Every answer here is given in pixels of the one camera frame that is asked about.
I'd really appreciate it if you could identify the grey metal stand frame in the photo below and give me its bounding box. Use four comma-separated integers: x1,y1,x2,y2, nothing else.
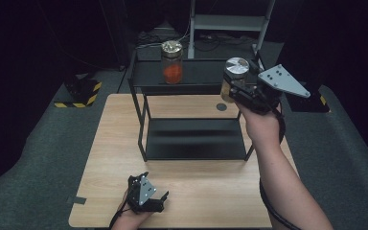
187,0,276,60

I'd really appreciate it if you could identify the grey tape strip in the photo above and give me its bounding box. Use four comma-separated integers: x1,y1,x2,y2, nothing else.
66,195,87,206

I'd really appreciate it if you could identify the left hand-held gripper black cable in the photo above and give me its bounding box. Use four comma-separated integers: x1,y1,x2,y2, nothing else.
108,199,132,230

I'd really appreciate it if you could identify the hand-held gripper black cable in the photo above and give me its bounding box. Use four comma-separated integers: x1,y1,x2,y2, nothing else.
258,104,302,230
108,199,132,230

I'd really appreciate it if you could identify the glass jar with orange contents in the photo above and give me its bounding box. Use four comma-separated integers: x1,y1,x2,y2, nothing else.
160,39,184,85

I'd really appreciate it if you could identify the bundle of floor cables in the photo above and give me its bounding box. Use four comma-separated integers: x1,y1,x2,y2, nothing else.
135,30,257,53

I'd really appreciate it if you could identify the person's right hand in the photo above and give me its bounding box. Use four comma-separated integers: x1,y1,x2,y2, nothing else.
235,101,284,149

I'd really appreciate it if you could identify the glass jar with beige contents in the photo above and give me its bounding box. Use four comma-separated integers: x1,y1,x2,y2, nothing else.
219,57,251,104

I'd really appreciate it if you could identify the person's left hand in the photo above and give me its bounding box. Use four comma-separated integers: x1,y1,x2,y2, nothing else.
114,190,154,230

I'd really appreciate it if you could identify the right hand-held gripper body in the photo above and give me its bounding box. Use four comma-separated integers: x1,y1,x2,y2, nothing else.
233,63,311,115

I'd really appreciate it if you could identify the yellow black striped stand base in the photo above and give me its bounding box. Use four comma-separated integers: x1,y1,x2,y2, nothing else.
282,83,331,114
54,75,104,109

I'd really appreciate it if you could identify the black metal two-tier shelf rack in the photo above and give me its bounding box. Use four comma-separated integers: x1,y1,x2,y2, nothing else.
126,49,273,163

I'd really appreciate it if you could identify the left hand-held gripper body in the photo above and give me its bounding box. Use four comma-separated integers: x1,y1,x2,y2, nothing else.
126,173,166,215

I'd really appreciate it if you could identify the right hand-held gripper black cable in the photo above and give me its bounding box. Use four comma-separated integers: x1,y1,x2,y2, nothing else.
258,104,302,230

